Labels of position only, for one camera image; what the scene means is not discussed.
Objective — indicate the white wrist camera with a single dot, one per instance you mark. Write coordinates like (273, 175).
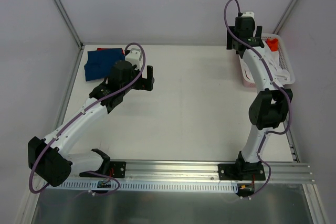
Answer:
(248, 14)
(134, 56)

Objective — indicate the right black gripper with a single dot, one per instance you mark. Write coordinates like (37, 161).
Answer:
(229, 41)

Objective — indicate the white t shirt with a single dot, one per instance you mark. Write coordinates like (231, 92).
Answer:
(276, 62)

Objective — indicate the orange t shirt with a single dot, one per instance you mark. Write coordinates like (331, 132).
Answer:
(273, 44)

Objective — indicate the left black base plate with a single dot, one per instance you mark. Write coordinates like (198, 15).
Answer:
(114, 169)

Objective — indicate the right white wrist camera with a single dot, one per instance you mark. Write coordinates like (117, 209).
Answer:
(248, 14)

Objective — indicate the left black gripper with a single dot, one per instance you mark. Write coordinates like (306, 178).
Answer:
(143, 83)

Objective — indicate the white plastic basket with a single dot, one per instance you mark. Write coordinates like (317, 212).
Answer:
(282, 48)

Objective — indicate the folded red t shirt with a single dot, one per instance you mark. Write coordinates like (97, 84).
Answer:
(107, 49)

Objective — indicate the aluminium mounting rail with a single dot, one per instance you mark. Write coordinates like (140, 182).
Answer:
(206, 172)

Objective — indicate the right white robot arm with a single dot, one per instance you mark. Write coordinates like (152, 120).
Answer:
(269, 109)

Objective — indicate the white slotted cable duct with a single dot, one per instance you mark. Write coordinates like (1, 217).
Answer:
(99, 185)

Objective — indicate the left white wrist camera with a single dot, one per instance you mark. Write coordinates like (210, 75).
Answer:
(134, 56)

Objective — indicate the folded blue t shirt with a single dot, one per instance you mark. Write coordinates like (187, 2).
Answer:
(100, 63)

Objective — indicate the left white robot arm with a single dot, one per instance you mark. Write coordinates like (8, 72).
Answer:
(50, 157)

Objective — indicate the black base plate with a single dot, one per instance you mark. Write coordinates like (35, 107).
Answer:
(242, 171)
(114, 169)

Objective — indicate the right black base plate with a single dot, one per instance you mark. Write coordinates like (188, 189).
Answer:
(242, 171)

